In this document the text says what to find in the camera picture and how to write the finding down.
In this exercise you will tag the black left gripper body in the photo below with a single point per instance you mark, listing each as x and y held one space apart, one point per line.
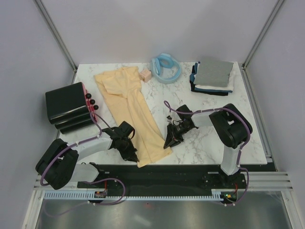
126 148

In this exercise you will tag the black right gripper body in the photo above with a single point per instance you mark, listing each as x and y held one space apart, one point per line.
177 131

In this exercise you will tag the yellow t shirt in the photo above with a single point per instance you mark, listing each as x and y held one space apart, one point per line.
121 90

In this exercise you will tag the black pink drawer organizer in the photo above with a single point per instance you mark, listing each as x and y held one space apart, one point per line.
69 108

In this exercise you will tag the small pink cube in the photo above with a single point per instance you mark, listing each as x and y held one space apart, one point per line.
145 75

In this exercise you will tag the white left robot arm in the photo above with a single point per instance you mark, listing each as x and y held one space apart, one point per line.
58 165

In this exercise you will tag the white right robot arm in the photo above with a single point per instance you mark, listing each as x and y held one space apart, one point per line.
232 128

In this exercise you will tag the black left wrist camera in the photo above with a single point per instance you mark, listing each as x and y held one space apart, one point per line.
126 130

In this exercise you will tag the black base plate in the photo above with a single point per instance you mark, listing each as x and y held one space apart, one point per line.
164 180

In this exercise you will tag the aluminium frame rail front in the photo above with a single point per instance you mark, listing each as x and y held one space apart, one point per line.
259 181

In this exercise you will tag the aluminium frame post left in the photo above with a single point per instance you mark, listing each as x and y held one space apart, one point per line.
54 31

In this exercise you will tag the aluminium frame post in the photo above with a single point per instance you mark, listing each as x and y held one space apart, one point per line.
263 32
54 31

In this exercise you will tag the aluminium frame post right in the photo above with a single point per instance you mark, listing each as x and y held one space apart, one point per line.
263 32

